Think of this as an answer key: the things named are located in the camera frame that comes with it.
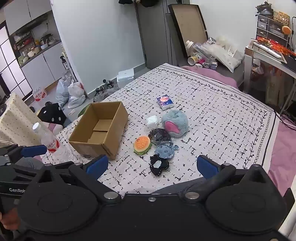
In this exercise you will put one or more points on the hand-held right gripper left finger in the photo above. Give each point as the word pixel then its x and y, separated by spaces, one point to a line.
pixel 97 165

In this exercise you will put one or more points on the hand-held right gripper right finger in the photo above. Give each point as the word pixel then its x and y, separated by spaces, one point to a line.
pixel 205 166

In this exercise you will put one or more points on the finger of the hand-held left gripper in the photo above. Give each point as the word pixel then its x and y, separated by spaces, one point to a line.
pixel 33 150

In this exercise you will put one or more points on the brown cardboard box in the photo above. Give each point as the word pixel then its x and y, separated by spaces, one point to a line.
pixel 101 132

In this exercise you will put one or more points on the small blue whale plush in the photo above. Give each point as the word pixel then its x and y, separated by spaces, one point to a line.
pixel 164 151

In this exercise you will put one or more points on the black plush with white patch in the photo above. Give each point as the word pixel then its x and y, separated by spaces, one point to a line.
pixel 159 165

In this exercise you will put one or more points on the hamburger plush toy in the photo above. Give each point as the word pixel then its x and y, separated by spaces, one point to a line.
pixel 142 144

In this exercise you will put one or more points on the grey-blue plush with pink patch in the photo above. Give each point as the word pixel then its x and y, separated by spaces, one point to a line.
pixel 174 122

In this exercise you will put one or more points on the dark crinkled plastic pouch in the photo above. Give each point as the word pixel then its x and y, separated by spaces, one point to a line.
pixel 159 135

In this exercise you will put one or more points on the white soft tissue pack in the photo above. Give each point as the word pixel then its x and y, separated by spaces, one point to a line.
pixel 152 121

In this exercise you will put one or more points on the blue planet-print tissue packet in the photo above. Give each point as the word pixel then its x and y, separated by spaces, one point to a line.
pixel 164 101

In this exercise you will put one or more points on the person's left hand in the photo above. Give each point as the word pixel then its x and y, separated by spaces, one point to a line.
pixel 8 220

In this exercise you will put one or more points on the person's left leg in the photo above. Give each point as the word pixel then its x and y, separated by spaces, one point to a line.
pixel 31 162

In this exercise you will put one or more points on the clear water bottle red label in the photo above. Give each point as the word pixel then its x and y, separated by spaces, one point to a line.
pixel 47 139

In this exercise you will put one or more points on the pink and white pouch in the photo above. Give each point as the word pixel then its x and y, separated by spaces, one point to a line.
pixel 55 128

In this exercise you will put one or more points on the beige dotted cloth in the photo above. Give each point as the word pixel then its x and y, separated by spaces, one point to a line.
pixel 16 120

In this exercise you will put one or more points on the red-label bottle pack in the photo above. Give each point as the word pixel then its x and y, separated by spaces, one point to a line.
pixel 39 94

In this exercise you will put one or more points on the grey-blue plastic bag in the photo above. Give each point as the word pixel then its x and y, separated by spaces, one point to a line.
pixel 61 92

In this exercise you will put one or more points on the white plastic bag red print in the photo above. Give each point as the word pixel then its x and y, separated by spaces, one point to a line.
pixel 76 95

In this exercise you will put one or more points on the pink bed sheet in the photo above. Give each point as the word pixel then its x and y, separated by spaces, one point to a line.
pixel 283 157

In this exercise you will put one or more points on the black-grid sliding door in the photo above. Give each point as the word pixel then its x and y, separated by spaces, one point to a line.
pixel 10 69

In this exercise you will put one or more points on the grey lower cabinet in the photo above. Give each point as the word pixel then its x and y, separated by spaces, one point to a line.
pixel 46 63

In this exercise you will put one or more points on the white flat box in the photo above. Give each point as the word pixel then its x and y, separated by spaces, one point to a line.
pixel 125 74

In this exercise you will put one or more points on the white charger plug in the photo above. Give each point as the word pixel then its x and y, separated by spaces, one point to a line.
pixel 198 66

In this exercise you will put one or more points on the white paper cup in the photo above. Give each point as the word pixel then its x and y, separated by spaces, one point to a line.
pixel 193 60

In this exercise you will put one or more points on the large clear plastic bottle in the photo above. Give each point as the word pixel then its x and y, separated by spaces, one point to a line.
pixel 200 49

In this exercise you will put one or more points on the white desk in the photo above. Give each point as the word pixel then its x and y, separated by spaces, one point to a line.
pixel 272 62

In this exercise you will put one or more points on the white power strip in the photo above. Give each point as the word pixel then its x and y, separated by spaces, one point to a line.
pixel 269 49

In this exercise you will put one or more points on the red paper scrolls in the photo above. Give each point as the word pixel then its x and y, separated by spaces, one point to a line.
pixel 279 47

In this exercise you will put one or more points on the brown framed board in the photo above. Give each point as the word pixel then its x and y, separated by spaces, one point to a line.
pixel 188 25

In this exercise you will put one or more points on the grey door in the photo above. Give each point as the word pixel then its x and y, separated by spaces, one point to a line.
pixel 153 32

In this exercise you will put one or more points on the grey drawer organizer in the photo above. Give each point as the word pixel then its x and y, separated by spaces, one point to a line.
pixel 269 29

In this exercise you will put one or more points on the small hamburger toy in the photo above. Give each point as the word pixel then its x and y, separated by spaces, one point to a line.
pixel 286 30

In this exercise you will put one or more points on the bamboo basket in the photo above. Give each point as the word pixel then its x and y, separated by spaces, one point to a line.
pixel 281 18

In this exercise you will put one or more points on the white wall cabinet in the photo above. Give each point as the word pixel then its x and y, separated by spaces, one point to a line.
pixel 25 11

